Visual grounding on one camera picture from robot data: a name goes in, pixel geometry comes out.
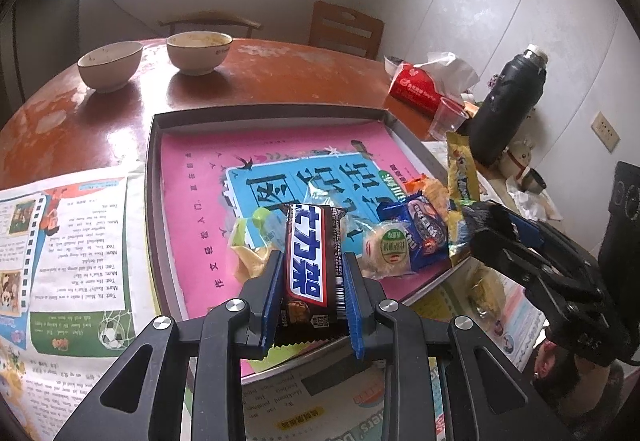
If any yellow snack bar packet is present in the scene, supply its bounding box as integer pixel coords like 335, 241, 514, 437
445, 131, 483, 267

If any orange cracker packet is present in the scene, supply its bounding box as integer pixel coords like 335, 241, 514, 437
405, 173, 451, 212

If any round green-label cake packet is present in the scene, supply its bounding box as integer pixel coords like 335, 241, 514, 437
360, 220, 413, 279

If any white wall socket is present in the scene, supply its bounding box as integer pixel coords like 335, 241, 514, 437
591, 112, 621, 152

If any brown chocolate bar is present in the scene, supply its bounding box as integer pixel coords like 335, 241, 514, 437
274, 202, 351, 347

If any clear-wrapped red pastry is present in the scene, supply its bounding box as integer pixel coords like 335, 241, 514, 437
470, 266, 506, 317

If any plain grey-text newspaper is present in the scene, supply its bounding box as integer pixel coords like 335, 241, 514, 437
420, 141, 508, 206

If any yellow candy wrapper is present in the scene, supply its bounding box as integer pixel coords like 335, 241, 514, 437
227, 218, 273, 284

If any beige bowl with leftovers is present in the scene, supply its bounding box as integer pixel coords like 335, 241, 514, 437
166, 32, 233, 76

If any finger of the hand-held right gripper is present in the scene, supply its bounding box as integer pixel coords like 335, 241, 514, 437
479, 203, 601, 288
470, 221, 601, 317

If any person's right hand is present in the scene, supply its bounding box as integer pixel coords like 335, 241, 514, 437
532, 340, 616, 416

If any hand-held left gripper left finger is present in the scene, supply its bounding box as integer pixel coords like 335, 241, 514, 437
52, 250, 285, 441

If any black thermos flask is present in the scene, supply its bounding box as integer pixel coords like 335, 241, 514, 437
470, 43, 547, 166

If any clear plastic cup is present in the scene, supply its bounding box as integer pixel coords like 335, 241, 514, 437
430, 97, 470, 142

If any blue cookie packet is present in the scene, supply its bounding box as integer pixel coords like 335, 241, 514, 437
376, 193, 451, 272

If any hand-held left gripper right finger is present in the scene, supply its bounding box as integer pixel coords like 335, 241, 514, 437
342, 252, 576, 441

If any small metal cup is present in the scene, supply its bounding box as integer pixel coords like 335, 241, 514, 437
515, 168, 548, 194

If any crumpled white tissue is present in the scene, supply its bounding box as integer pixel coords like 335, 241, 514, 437
506, 181, 563, 222

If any white ceramic figurine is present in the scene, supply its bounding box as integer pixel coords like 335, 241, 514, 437
500, 138, 533, 176

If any grey cardboard box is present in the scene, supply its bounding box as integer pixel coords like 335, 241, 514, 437
144, 103, 453, 382

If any wooden slat-back chair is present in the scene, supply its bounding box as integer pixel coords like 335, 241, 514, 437
308, 1, 385, 60

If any empty beige ceramic bowl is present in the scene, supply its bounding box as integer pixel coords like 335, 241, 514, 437
77, 41, 144, 94

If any newspaper with large red letters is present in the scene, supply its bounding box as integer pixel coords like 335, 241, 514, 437
185, 266, 546, 441

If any red tissue box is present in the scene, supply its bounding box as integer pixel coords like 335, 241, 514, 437
389, 52, 481, 114

